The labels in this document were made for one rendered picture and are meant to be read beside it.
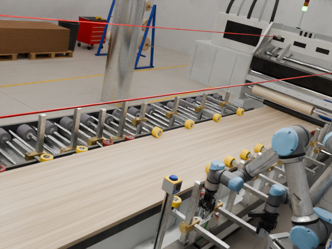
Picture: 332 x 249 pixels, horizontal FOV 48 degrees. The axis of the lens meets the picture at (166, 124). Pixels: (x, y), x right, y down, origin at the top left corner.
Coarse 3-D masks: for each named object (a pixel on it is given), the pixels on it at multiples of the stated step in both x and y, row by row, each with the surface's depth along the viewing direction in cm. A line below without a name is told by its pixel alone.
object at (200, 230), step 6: (174, 210) 224; (174, 216) 224; (180, 216) 221; (198, 228) 213; (204, 234) 211; (210, 234) 210; (210, 240) 208; (216, 240) 206; (222, 246) 204; (228, 246) 204
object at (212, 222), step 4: (208, 220) 230; (212, 220) 235; (216, 220) 240; (200, 224) 223; (204, 224) 227; (208, 224) 232; (212, 224) 237; (216, 224) 242; (208, 228) 235; (196, 232) 223; (196, 236) 225
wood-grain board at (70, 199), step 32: (192, 128) 343; (224, 128) 361; (256, 128) 382; (64, 160) 240; (96, 160) 249; (128, 160) 259; (160, 160) 269; (192, 160) 280; (0, 192) 195; (32, 192) 201; (64, 192) 207; (96, 192) 214; (128, 192) 221; (160, 192) 228; (0, 224) 173; (32, 224) 177; (64, 224) 182; (96, 224) 187
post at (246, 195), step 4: (260, 152) 261; (256, 156) 261; (252, 180) 266; (248, 184) 269; (252, 184) 268; (248, 192) 270; (244, 196) 272; (248, 196) 271; (244, 200) 273; (248, 200) 274
